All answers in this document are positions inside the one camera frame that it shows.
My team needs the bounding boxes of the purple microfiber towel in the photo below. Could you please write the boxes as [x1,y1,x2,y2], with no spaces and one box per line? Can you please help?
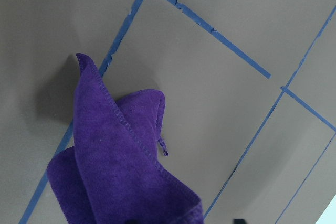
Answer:
[47,53,203,223]

